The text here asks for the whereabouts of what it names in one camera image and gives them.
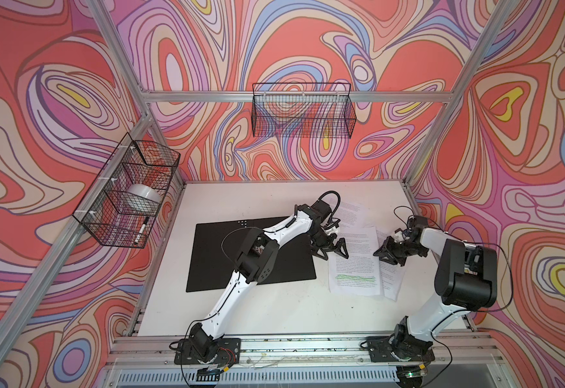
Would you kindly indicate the white bowl in basket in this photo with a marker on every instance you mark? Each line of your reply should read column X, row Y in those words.
column 144, row 191

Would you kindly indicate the far printed paper sheet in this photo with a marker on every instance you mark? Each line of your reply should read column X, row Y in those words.
column 351, row 215

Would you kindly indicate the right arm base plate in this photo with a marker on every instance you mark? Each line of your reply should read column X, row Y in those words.
column 386, row 349

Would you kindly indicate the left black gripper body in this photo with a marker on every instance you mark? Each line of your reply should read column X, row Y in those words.
column 320, row 239

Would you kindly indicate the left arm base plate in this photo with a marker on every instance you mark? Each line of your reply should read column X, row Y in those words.
column 222, row 352

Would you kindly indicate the left black wire basket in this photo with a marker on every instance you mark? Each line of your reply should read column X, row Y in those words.
column 111, row 215

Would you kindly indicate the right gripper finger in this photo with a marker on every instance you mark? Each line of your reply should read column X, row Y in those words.
column 387, row 257
column 389, row 243

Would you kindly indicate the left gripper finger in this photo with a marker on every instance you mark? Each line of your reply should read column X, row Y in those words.
column 320, row 252
column 339, row 247

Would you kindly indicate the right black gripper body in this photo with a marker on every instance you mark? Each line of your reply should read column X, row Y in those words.
column 405, row 249

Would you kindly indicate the back black wire basket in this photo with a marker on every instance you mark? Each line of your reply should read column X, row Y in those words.
column 303, row 109

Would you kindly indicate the blue file folder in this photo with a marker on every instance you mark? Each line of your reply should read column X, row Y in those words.
column 215, row 243

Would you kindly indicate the black marker pen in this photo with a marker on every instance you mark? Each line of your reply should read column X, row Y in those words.
column 141, row 231

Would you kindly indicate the black wire basket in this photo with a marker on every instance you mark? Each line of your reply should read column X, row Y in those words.
column 111, row 215
column 303, row 109

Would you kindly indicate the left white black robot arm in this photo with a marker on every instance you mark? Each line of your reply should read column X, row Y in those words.
column 255, row 261

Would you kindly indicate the right printed paper sheet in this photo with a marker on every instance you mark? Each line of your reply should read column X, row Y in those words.
column 391, row 279

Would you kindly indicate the highlighted printed paper sheet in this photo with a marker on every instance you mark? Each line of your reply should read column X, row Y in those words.
column 359, row 274

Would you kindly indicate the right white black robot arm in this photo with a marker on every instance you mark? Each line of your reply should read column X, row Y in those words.
column 465, row 281

